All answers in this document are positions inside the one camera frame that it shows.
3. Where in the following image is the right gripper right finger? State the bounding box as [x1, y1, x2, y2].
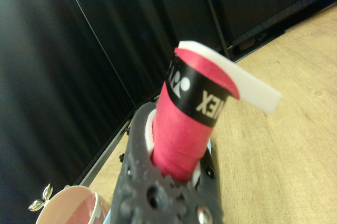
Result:
[179, 148, 225, 224]

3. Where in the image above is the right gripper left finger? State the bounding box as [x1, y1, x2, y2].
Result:
[110, 102, 185, 224]

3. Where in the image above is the white scoop with red handle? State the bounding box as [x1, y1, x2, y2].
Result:
[150, 40, 283, 184]

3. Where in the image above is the white bin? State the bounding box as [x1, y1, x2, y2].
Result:
[28, 183, 111, 224]

